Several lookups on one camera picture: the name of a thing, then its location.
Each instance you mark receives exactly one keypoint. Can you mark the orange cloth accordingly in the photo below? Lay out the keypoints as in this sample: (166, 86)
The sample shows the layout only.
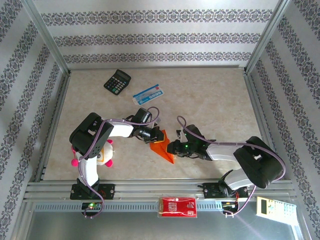
(162, 150)

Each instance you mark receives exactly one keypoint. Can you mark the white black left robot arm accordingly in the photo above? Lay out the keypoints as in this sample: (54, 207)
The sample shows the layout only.
(87, 135)

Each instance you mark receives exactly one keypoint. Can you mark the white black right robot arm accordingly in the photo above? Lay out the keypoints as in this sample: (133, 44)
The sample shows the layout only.
(255, 160)

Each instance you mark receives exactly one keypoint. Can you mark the grey metal sheet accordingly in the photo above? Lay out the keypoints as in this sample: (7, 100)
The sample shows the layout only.
(125, 227)

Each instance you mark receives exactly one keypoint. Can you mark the blue white paper card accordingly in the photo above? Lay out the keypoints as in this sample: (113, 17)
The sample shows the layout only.
(148, 94)

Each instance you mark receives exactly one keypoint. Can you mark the white pink plush toy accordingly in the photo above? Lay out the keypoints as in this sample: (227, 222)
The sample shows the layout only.
(108, 152)

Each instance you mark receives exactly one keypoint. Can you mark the red packet in clear sleeve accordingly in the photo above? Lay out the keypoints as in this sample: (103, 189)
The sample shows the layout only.
(175, 206)

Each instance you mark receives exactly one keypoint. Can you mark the black calculator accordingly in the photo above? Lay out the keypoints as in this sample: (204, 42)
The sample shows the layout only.
(117, 81)

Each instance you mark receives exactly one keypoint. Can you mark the small circuit board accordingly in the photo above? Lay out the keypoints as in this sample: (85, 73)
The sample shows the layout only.
(228, 205)
(93, 205)

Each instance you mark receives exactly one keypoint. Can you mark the beige remote control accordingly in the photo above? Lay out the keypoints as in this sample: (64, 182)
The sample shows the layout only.
(265, 206)

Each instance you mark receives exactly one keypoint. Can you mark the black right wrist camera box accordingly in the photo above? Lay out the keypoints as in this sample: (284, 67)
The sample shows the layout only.
(191, 132)

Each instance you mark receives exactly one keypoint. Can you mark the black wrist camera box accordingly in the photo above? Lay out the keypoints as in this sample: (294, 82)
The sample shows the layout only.
(142, 115)
(191, 132)

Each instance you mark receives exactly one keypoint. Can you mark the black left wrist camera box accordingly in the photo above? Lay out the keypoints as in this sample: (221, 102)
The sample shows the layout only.
(142, 115)

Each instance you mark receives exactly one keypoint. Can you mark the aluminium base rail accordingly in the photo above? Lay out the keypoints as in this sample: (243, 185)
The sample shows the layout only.
(155, 187)

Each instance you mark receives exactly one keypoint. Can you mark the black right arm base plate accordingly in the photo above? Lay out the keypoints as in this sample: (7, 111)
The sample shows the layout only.
(210, 191)

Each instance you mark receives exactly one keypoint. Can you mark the aluminium wall rail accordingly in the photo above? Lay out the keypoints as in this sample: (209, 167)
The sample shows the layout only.
(155, 67)

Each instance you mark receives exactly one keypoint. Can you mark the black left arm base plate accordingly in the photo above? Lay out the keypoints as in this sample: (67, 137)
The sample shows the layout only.
(107, 191)

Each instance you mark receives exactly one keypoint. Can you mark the aluminium side rail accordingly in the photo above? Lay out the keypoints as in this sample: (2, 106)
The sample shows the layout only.
(265, 120)
(51, 130)

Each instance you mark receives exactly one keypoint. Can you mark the aluminium frame post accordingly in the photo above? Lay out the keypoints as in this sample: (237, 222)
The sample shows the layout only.
(45, 35)
(267, 35)

